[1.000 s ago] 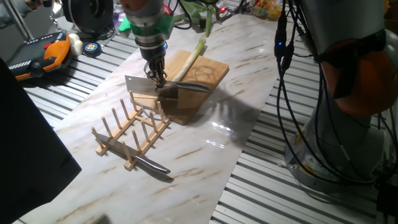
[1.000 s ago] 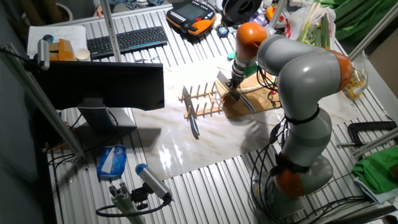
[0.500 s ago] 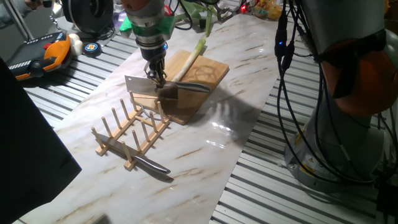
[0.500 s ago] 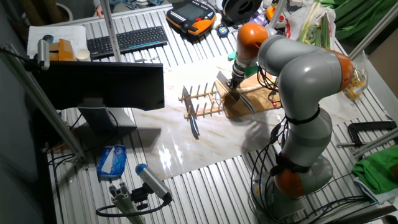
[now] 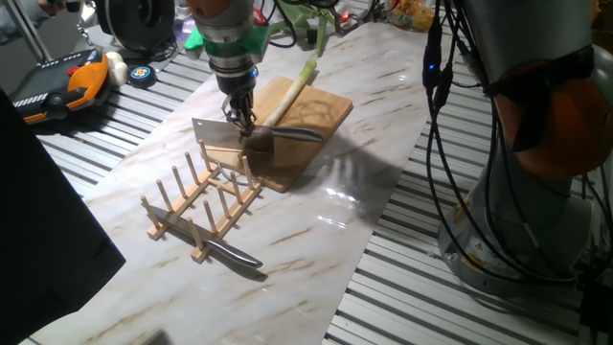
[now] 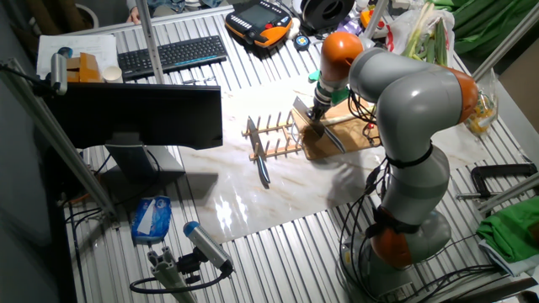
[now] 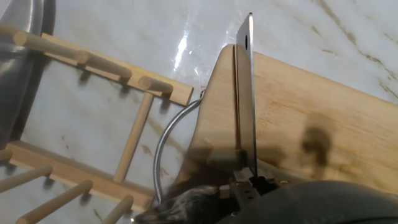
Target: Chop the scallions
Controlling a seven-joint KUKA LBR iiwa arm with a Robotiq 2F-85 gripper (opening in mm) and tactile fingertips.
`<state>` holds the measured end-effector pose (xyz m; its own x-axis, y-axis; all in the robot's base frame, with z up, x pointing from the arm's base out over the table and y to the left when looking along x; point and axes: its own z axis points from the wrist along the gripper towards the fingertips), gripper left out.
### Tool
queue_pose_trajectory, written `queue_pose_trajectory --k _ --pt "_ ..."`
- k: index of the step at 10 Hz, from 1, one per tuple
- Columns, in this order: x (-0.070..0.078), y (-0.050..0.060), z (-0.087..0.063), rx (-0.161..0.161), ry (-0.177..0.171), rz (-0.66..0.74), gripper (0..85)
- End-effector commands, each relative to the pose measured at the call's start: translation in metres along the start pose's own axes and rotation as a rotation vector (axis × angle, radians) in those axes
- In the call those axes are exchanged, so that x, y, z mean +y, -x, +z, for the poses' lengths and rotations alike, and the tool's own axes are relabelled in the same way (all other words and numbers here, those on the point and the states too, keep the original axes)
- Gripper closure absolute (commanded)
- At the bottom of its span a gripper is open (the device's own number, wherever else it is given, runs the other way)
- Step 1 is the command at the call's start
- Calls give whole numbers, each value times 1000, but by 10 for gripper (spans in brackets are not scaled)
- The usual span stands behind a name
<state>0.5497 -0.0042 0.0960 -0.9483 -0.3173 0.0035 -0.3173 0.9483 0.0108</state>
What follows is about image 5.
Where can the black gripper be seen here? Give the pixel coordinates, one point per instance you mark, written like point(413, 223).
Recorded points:
point(238, 87)

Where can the steel cleaver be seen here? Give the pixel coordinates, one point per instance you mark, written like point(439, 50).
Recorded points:
point(218, 134)

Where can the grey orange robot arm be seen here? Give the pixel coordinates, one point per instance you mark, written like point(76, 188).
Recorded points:
point(527, 48)

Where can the bag of green scallions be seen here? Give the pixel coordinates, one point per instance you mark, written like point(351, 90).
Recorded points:
point(321, 40)

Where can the bare person hand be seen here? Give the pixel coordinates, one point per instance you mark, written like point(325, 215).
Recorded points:
point(52, 6)

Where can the wooden cutting board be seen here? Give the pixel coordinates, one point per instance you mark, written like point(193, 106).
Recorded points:
point(316, 115)

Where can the purple plastic piece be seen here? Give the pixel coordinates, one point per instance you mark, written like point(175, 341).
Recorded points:
point(184, 29)

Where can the wooden peg knife rack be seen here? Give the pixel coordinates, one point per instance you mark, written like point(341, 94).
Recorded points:
point(225, 218)

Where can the white rounded object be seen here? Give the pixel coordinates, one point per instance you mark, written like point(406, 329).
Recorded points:
point(117, 67)

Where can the pointed steel kitchen knife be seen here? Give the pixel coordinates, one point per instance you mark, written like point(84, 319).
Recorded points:
point(230, 251)

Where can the black round spool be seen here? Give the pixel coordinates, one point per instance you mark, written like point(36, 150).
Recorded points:
point(139, 21)

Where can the white marble pattern mat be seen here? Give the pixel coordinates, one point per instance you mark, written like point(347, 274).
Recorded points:
point(311, 249)

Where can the black orange teach pendant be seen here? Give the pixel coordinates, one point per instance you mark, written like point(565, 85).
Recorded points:
point(62, 86)

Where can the yellow snack bag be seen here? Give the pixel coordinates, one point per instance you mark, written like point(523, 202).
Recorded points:
point(412, 16)

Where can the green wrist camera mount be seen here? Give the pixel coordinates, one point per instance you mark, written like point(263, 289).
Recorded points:
point(254, 43)

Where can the upright aluminium post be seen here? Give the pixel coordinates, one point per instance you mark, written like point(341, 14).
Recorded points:
point(29, 29)

